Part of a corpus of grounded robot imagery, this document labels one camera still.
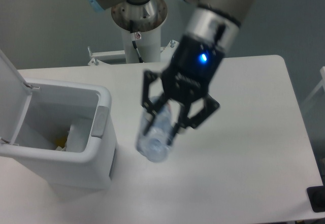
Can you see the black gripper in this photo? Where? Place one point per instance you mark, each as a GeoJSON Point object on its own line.
{"type": "Point", "coordinates": [185, 80]}

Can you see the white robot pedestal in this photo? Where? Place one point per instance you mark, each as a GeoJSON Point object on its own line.
{"type": "Point", "coordinates": [139, 38]}

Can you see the black device at table edge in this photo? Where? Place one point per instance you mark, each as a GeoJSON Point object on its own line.
{"type": "Point", "coordinates": [316, 198]}

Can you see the crushed clear plastic bottle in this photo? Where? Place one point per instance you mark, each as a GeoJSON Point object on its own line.
{"type": "Point", "coordinates": [154, 145]}

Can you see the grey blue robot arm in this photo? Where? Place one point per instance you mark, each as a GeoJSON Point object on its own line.
{"type": "Point", "coordinates": [208, 37]}

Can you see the white frame at right edge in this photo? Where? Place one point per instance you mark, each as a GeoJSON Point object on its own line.
{"type": "Point", "coordinates": [316, 93]}

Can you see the white trash can lid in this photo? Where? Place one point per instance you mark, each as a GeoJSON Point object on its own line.
{"type": "Point", "coordinates": [16, 96]}

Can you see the white trash can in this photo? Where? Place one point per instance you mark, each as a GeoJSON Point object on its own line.
{"type": "Point", "coordinates": [61, 131]}

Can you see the trash inside can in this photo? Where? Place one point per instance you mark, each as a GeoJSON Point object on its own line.
{"type": "Point", "coordinates": [75, 141]}

